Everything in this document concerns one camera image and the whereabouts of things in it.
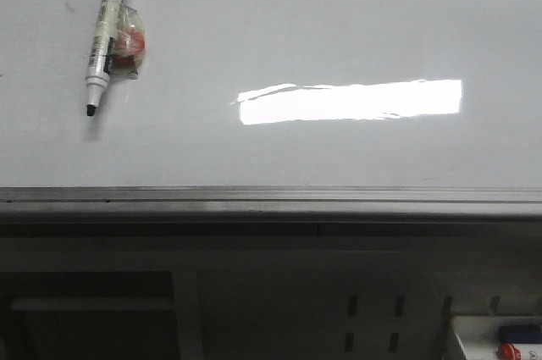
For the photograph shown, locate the aluminium whiteboard frame rail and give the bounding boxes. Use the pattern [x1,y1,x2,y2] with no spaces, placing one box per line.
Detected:
[1,186,541,237]

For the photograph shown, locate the white black whiteboard marker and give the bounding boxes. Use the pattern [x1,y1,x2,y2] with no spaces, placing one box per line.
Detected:
[86,0,124,117]

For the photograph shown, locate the white storage tray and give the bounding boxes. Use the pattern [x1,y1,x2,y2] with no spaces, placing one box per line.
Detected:
[444,316,541,359]

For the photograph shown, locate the white slotted shelf panel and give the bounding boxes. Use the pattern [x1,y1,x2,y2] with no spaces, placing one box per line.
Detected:
[172,251,541,359]

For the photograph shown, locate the red magnet taped to marker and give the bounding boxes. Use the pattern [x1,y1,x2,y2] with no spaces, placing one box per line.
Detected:
[113,6,146,79]

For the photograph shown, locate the blue marker cap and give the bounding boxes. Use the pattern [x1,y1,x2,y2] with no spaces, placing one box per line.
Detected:
[498,324,542,344]

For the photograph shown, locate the white whiteboard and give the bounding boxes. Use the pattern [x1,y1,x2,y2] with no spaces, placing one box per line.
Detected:
[1,0,541,188]

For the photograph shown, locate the red marker cap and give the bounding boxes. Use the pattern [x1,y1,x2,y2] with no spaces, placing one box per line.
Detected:
[497,343,522,360]

